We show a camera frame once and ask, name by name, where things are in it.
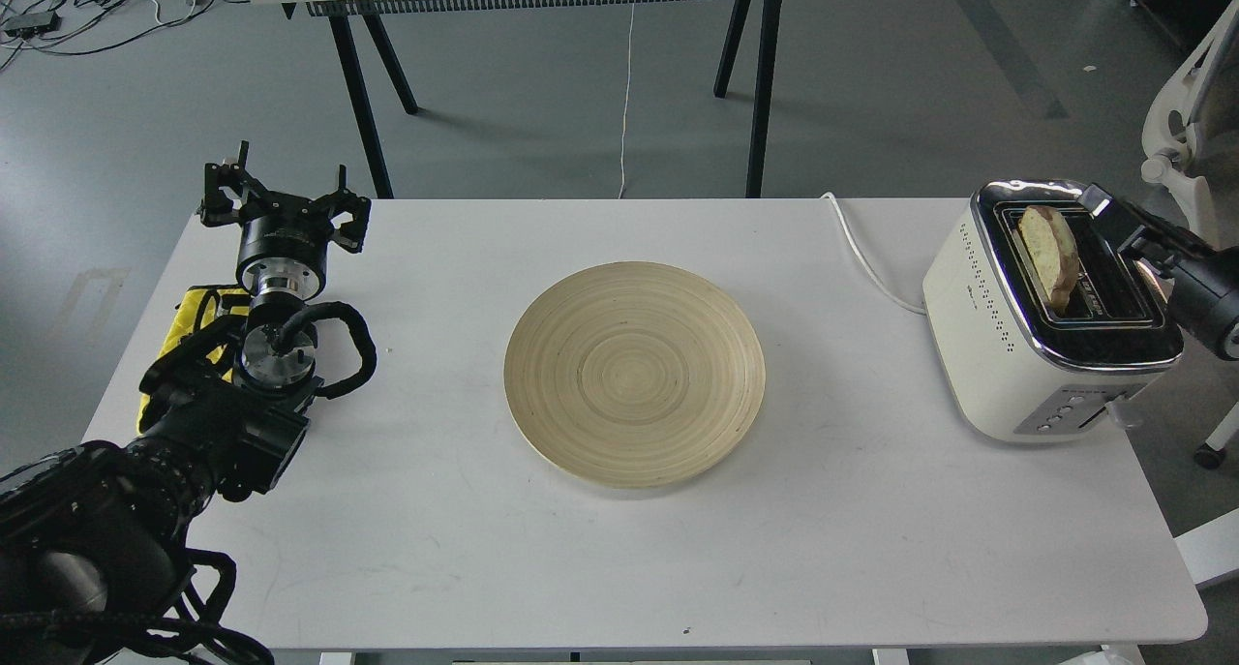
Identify slice of white bread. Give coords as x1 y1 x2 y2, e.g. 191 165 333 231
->
1018 206 1080 316

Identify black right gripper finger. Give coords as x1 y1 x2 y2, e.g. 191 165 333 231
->
1078 185 1215 259
1132 249 1176 303

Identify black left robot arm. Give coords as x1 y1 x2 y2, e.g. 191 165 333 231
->
1 145 378 664

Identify white hanging cable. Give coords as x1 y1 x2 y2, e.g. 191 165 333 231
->
618 2 637 199

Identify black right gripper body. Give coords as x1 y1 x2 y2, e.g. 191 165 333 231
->
1168 246 1238 362

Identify white office chair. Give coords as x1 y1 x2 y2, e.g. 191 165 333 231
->
1127 0 1239 469

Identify cream and chrome toaster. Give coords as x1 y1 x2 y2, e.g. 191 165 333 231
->
923 180 1183 445

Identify round wooden plate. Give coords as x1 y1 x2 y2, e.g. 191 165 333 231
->
503 263 767 489

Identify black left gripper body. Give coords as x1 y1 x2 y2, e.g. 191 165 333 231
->
235 212 330 289

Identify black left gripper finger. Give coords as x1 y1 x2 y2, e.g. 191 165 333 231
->
302 163 370 254
198 141 278 227

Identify floor cables and power strips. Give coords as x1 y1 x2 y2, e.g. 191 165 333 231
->
0 0 258 71

